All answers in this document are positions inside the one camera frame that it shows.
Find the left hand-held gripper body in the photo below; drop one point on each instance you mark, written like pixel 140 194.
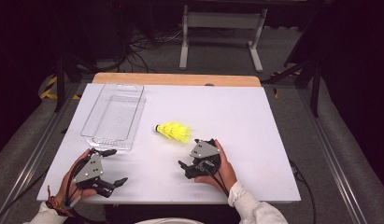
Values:
pixel 90 168

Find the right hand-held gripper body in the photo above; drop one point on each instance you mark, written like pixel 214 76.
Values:
pixel 203 150

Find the yellow shuttlecock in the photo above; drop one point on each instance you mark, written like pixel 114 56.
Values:
pixel 187 135
pixel 165 130
pixel 179 132

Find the clear plastic bin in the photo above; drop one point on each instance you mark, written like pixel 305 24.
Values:
pixel 118 109

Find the person's left hand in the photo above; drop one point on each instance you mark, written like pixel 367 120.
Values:
pixel 87 194

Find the person's right hand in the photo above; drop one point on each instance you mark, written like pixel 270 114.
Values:
pixel 226 171

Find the white table mat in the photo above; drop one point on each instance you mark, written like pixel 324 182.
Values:
pixel 236 112

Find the person's dark trousers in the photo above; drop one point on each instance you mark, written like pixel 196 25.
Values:
pixel 180 213

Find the person's white shirt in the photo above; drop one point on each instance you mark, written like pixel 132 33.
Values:
pixel 167 221

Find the yellow black floor tape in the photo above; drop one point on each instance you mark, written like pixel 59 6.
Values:
pixel 49 93

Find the black metal stand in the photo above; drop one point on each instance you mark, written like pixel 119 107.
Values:
pixel 315 90
pixel 59 84

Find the aluminium rail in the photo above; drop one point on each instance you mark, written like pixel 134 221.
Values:
pixel 333 155
pixel 34 155

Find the grey metal frame stand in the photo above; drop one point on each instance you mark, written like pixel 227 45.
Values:
pixel 222 20

